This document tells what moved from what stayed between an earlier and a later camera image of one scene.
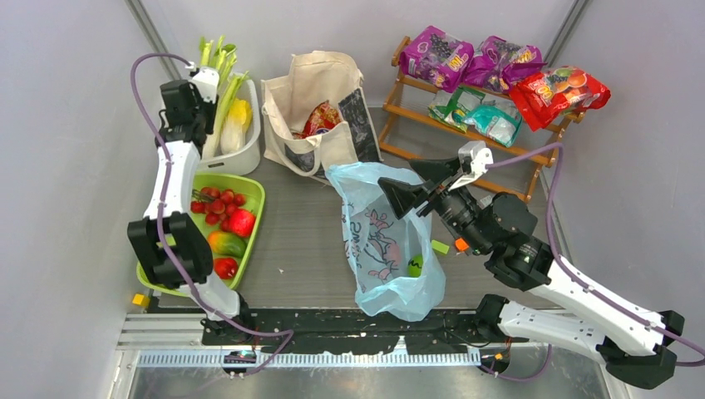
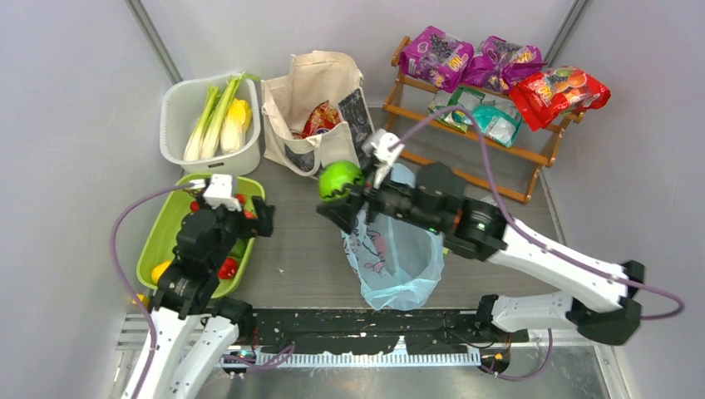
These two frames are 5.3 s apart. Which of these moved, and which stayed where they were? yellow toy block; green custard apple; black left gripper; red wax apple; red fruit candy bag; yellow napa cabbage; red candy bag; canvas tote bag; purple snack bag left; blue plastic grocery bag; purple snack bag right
Moved: blue plastic grocery bag; black left gripper; green custard apple
Stayed: yellow toy block; canvas tote bag; red fruit candy bag; purple snack bag left; red candy bag; red wax apple; yellow napa cabbage; purple snack bag right
